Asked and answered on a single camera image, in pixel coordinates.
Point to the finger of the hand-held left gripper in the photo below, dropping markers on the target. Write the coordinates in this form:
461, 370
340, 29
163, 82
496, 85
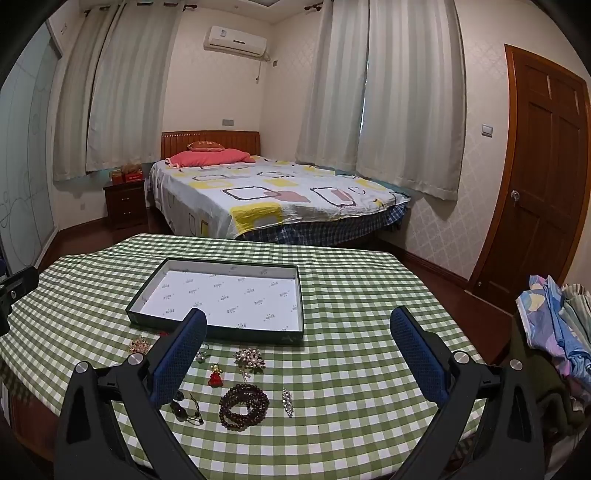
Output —
18, 288

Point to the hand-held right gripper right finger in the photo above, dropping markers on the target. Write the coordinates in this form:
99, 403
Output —
415, 360

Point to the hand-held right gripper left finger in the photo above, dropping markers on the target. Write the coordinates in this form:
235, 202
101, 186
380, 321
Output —
180, 355

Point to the pearl flower brooch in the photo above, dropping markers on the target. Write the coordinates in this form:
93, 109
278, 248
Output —
201, 356

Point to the red tassel charm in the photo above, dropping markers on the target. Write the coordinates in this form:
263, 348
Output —
214, 378

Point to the green shallow cardboard box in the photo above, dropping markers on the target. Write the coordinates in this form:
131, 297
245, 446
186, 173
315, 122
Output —
231, 286

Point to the silver leaf brooch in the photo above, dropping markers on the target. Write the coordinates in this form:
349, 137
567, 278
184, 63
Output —
287, 400

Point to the gold flower brooch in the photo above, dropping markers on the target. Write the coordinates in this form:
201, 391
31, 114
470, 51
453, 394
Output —
138, 346

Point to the pearl cluster brooch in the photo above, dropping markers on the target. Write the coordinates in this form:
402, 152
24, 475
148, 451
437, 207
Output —
249, 357

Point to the green checked tablecloth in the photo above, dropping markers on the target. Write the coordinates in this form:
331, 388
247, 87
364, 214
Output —
346, 323

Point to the frosted glass wardrobe door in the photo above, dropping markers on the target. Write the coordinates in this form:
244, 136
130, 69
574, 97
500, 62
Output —
23, 161

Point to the dark wooden nightstand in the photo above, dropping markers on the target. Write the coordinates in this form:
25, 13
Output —
124, 205

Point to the pile of pastel clothes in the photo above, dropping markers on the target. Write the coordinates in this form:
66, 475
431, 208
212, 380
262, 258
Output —
554, 318

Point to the blue plaid bed skirt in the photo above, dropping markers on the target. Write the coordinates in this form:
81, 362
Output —
323, 233

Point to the red gift box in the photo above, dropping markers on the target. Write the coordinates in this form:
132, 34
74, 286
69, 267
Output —
132, 178

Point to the white curtain panel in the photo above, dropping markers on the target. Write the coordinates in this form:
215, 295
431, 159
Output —
330, 92
411, 101
134, 92
74, 115

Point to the bed with patterned cover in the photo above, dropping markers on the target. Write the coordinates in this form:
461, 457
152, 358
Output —
277, 194

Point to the metal door knob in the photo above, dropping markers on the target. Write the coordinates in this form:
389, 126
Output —
515, 196

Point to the pink pillow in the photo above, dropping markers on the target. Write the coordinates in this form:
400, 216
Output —
207, 158

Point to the orange cushion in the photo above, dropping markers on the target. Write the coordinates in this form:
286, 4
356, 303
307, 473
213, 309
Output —
205, 145

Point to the wooden headboard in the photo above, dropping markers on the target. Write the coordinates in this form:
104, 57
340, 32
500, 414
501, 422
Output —
175, 141

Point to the brown wooden door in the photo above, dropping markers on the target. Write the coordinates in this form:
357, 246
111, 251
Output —
540, 184

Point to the white air conditioner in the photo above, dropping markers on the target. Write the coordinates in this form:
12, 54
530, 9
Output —
235, 41

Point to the wall light switch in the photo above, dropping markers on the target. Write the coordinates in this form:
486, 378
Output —
486, 129

